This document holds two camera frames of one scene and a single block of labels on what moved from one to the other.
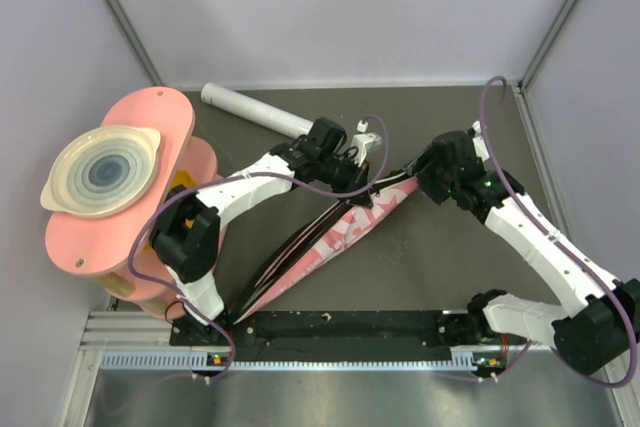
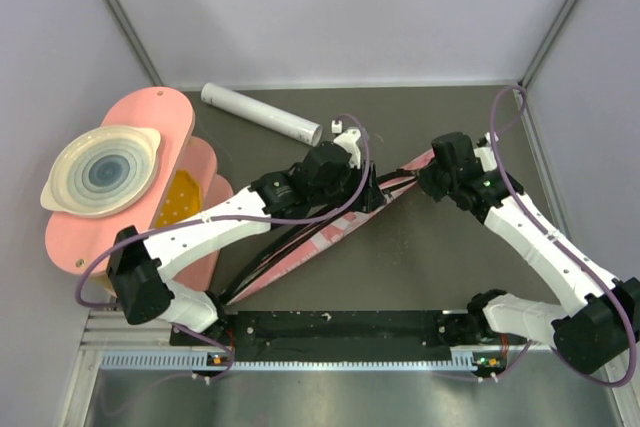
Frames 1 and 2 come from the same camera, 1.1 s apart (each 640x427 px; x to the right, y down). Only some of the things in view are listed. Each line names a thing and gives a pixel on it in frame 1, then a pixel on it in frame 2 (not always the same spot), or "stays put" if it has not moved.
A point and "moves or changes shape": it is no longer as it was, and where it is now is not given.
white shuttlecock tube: (255, 111) stays put
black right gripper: (425, 162) stays put
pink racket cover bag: (318, 244) moves or changes shape
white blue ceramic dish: (102, 171) stays put
